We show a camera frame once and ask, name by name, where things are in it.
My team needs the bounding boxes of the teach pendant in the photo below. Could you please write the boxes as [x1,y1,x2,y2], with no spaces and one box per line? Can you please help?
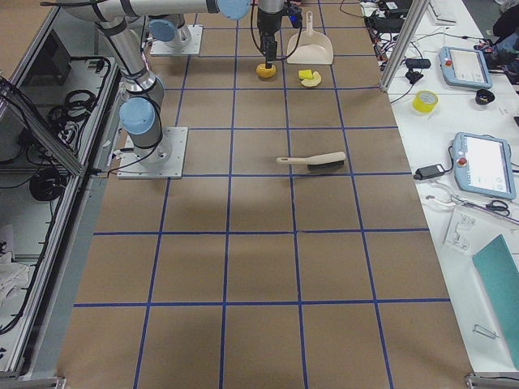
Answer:
[439,46,493,89]
[452,132,517,200]

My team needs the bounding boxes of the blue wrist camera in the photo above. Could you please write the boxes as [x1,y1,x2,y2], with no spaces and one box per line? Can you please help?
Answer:
[286,2,302,28]

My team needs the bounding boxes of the black power adapter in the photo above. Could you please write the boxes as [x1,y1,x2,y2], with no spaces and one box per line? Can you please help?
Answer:
[413,164,447,181]

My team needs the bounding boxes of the black scissors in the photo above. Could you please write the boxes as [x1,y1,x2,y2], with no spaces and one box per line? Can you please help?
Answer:
[485,199,510,217]

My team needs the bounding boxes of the near teach pendant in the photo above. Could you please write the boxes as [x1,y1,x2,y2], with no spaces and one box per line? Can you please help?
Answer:
[452,132,517,200]

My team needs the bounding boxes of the teal board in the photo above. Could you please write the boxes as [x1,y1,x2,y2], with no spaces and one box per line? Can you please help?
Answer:
[473,235,518,369]

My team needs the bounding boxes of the yellow green sponge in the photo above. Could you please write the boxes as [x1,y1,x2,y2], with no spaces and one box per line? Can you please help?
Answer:
[298,69,314,80]

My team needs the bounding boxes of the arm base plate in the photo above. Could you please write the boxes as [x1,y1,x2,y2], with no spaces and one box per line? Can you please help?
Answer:
[117,127,188,179]
[149,19,203,57]

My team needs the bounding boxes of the orange yellow toy fruit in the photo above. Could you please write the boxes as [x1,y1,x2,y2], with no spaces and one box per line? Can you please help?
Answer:
[255,63,277,79]

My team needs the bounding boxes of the beige dustpan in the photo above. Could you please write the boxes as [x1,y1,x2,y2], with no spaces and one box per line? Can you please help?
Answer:
[286,11,334,65]

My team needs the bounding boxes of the far teach pendant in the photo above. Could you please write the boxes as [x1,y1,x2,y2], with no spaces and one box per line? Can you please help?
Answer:
[439,46,493,89]

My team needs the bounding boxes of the yellow tape roll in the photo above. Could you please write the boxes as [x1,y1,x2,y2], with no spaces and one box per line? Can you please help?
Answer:
[412,90,439,114]

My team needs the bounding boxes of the aluminium frame post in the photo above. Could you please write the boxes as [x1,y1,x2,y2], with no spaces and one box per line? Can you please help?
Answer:
[380,0,429,92]

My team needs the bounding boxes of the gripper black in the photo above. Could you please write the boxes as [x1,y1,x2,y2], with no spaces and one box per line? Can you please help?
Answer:
[257,0,282,69]

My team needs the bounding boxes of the beige hand brush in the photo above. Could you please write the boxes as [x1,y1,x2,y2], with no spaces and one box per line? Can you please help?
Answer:
[276,152,346,170]

